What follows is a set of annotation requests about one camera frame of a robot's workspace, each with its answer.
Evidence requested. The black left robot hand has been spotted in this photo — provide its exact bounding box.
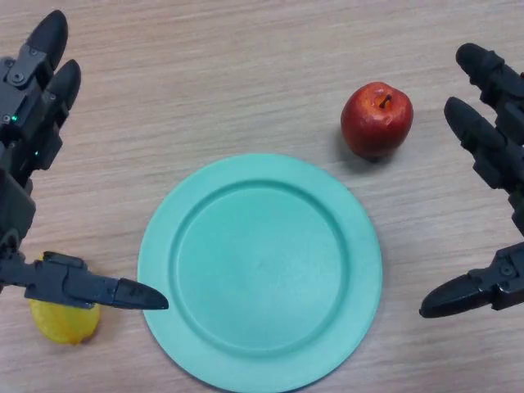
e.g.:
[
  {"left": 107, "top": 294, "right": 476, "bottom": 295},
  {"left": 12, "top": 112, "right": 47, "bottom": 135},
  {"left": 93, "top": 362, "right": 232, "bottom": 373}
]
[{"left": 0, "top": 9, "right": 169, "bottom": 311}]

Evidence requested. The green round plate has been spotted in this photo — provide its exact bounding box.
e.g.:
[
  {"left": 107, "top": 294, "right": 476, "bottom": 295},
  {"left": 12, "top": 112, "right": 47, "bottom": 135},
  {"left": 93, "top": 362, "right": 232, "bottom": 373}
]
[{"left": 138, "top": 153, "right": 383, "bottom": 393}]

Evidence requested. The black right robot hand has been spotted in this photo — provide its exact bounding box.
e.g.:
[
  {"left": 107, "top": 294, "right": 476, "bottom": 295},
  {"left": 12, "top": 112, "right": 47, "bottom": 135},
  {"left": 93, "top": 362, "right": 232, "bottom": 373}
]
[{"left": 419, "top": 43, "right": 524, "bottom": 319}]

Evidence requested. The yellow starfruit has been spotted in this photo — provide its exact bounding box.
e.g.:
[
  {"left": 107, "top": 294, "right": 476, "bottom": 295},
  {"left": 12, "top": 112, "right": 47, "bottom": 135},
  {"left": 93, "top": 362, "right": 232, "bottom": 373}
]
[{"left": 27, "top": 252, "right": 102, "bottom": 346}]

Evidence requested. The red apple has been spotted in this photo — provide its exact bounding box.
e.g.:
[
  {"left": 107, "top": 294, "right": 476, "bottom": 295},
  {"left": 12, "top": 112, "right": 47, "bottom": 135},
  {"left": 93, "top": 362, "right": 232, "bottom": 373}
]
[{"left": 340, "top": 81, "right": 414, "bottom": 161}]

